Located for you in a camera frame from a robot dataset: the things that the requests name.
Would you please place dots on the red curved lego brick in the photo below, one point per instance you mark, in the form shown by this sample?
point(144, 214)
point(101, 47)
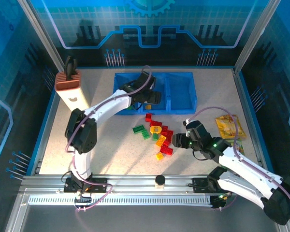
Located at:
point(168, 144)

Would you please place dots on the yellow lego brick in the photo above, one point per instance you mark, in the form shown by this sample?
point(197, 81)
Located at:
point(160, 156)
point(148, 106)
point(160, 140)

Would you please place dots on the green curved lego brick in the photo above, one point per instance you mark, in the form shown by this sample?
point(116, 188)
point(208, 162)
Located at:
point(155, 137)

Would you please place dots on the yellow oval brick with 120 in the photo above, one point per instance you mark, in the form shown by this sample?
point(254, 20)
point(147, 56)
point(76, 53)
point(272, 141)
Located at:
point(155, 130)

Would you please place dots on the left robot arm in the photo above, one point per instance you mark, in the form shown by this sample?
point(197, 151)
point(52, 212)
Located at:
point(106, 105)

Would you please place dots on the green snack bag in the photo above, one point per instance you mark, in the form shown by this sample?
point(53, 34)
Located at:
point(239, 146)

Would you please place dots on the yellow chip bag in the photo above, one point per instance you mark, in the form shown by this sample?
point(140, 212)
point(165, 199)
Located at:
point(228, 125)

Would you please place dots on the black knob on cream base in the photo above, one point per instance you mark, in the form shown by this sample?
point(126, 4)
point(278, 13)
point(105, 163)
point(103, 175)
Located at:
point(160, 180)

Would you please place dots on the cream knife block brown top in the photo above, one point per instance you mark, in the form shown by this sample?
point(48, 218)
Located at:
point(72, 96)

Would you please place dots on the black scissors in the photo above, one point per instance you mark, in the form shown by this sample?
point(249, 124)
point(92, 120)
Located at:
point(68, 70)

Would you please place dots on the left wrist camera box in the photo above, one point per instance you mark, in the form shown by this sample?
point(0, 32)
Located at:
point(147, 81)

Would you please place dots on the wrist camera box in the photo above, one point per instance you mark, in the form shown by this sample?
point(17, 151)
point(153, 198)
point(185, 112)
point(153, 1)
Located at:
point(195, 129)
point(147, 81)

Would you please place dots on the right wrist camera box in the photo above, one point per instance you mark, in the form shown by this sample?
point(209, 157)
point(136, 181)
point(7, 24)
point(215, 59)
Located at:
point(195, 129)

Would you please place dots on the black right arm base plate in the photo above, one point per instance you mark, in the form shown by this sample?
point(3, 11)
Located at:
point(198, 184)

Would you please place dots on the aluminium mounting rail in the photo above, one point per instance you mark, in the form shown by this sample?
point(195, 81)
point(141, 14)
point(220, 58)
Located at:
point(135, 183)

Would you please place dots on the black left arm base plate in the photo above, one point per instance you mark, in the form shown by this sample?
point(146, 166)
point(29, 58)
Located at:
point(99, 182)

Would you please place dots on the aluminium frame post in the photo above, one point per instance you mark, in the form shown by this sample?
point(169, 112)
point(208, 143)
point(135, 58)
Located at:
point(255, 36)
point(42, 36)

